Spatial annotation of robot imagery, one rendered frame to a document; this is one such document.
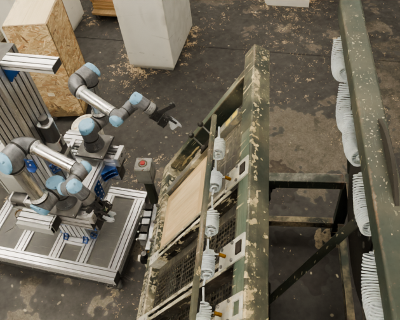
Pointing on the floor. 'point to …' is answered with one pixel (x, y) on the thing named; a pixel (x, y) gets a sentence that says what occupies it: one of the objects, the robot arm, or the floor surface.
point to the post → (152, 193)
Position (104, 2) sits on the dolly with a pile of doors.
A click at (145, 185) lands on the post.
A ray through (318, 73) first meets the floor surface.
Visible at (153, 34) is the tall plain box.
